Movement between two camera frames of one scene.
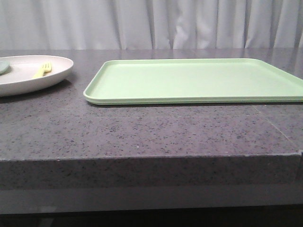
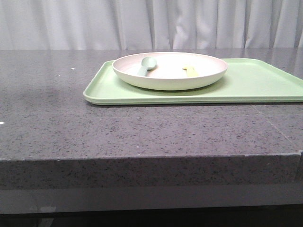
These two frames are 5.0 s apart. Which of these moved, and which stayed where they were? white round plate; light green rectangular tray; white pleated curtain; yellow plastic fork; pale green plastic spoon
Moved: white round plate; yellow plastic fork; pale green plastic spoon
Stayed: white pleated curtain; light green rectangular tray
